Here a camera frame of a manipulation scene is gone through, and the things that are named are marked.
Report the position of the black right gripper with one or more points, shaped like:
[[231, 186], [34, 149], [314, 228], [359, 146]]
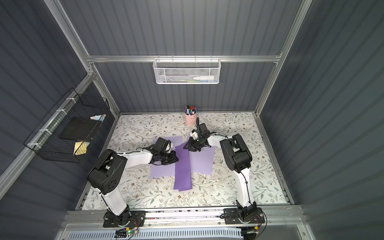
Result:
[[193, 144]]

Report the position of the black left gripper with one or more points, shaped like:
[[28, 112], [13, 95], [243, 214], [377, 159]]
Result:
[[169, 156]]

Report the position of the dark purple paper sheet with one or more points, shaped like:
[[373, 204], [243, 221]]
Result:
[[183, 179]]

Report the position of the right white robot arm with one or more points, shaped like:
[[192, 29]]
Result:
[[238, 159]]

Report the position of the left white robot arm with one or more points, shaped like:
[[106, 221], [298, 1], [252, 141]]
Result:
[[106, 174]]

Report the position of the pink pen cup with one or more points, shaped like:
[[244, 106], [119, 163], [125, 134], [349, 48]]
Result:
[[190, 115]]

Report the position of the white marker in basket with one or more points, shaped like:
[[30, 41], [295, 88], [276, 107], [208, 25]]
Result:
[[204, 78]]

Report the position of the pastel sticky note stack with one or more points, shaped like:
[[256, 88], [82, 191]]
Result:
[[98, 117]]

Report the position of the yellow sticky note pad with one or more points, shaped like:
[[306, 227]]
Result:
[[80, 148]]

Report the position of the black notebook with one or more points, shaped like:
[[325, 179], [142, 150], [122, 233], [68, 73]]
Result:
[[80, 129]]

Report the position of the white perforated vent panel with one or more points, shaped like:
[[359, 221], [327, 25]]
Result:
[[160, 234]]

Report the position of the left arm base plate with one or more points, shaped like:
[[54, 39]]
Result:
[[129, 219]]

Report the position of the white wire mesh basket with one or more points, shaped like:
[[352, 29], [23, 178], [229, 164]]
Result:
[[182, 73]]

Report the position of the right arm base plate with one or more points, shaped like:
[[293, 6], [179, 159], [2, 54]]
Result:
[[233, 216]]

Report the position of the black wire wall basket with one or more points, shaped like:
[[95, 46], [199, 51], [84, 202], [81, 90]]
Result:
[[45, 141]]

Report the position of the aluminium front rail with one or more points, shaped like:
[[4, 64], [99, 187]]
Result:
[[188, 218]]

